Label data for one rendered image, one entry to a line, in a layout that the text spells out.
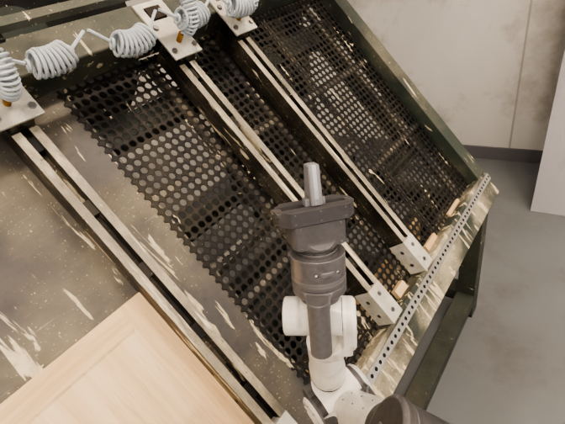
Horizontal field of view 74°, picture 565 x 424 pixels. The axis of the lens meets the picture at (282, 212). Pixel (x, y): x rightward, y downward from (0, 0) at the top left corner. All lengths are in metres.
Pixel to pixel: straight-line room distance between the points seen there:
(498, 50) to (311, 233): 3.20
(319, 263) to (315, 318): 0.08
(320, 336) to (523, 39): 3.24
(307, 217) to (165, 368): 0.55
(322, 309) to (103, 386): 0.54
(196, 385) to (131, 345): 0.17
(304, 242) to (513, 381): 1.84
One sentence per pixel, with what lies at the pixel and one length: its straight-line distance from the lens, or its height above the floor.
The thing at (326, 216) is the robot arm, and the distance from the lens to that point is 0.55.
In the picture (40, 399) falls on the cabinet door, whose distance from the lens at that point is 0.93.
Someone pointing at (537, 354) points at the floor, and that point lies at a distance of 2.42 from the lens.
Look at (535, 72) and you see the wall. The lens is 3.67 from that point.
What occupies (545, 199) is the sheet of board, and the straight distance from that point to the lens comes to 3.30.
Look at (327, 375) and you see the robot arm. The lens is 0.77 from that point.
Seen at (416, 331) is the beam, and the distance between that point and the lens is 1.33.
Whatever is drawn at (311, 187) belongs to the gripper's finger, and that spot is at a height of 1.62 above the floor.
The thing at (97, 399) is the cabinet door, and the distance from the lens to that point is 0.94.
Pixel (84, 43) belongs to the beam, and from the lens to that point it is 1.14.
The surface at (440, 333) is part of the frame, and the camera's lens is 2.16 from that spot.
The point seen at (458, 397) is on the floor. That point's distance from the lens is 2.19.
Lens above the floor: 1.90
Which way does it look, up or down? 34 degrees down
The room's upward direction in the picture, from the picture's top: 14 degrees counter-clockwise
